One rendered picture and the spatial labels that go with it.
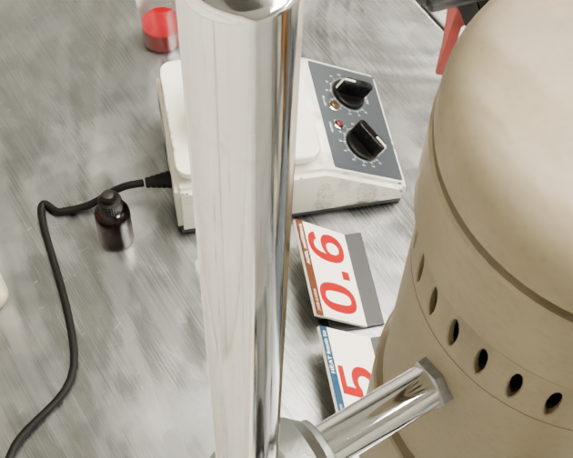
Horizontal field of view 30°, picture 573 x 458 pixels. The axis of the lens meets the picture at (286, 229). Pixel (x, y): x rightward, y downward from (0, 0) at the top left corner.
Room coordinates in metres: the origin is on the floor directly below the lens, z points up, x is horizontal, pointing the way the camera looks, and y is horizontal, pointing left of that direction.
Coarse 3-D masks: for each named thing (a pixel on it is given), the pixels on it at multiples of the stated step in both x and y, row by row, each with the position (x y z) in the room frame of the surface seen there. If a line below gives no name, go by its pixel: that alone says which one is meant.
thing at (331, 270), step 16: (304, 224) 0.47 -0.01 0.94; (320, 240) 0.46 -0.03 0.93; (336, 240) 0.47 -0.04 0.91; (320, 256) 0.45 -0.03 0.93; (336, 256) 0.45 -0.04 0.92; (320, 272) 0.43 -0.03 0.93; (336, 272) 0.44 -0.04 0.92; (320, 288) 0.41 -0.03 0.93; (336, 288) 0.42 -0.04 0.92; (352, 288) 0.43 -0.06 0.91; (336, 304) 0.40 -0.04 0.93; (352, 304) 0.41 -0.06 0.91
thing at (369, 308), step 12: (324, 228) 0.48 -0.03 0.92; (348, 240) 0.48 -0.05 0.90; (360, 240) 0.48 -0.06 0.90; (300, 252) 0.44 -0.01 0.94; (348, 252) 0.47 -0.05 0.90; (360, 252) 0.47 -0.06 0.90; (312, 264) 0.43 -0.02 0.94; (348, 264) 0.45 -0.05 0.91; (360, 264) 0.45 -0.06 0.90; (360, 276) 0.44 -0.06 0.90; (360, 288) 0.43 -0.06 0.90; (372, 288) 0.43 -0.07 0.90; (312, 300) 0.40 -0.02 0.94; (360, 300) 0.42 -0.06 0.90; (372, 300) 0.42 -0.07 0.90; (360, 312) 0.41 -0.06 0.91; (372, 312) 0.41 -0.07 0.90; (336, 324) 0.40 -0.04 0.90; (348, 324) 0.40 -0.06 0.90; (360, 324) 0.39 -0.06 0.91; (372, 324) 0.40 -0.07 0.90
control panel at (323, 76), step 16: (320, 64) 0.63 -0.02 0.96; (320, 80) 0.61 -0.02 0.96; (336, 80) 0.61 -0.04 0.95; (368, 80) 0.63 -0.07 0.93; (320, 96) 0.59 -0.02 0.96; (368, 96) 0.61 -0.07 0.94; (320, 112) 0.57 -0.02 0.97; (336, 112) 0.57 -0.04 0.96; (352, 112) 0.58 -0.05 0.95; (368, 112) 0.59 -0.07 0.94; (336, 128) 0.55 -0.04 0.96; (384, 128) 0.58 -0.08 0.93; (336, 144) 0.54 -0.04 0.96; (336, 160) 0.52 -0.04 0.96; (352, 160) 0.53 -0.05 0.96; (384, 160) 0.54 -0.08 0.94; (384, 176) 0.52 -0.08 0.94; (400, 176) 0.53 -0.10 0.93
